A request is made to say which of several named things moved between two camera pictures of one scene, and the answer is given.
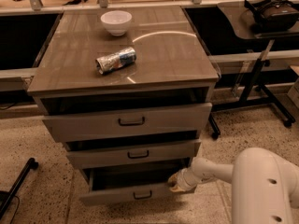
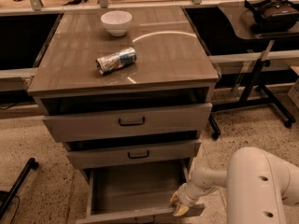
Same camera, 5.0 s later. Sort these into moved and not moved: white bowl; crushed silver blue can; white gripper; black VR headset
Moved: white gripper
Not moved: crushed silver blue can; white bowl; black VR headset
